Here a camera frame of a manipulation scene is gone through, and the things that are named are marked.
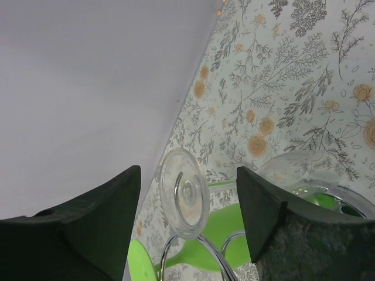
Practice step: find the clear wine glass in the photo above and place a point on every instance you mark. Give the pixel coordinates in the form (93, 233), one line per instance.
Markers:
(185, 192)

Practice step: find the chrome wine glass rack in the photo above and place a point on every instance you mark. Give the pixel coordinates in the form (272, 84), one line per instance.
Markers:
(337, 198)

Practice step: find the floral table mat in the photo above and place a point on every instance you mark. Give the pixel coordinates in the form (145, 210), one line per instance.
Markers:
(277, 77)

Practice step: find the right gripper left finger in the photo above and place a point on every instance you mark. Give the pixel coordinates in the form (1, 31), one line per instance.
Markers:
(85, 238)

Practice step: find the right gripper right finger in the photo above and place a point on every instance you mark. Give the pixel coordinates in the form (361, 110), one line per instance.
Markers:
(290, 238)

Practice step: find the green wine glass rear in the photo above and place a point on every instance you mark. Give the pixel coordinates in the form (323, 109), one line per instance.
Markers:
(221, 223)

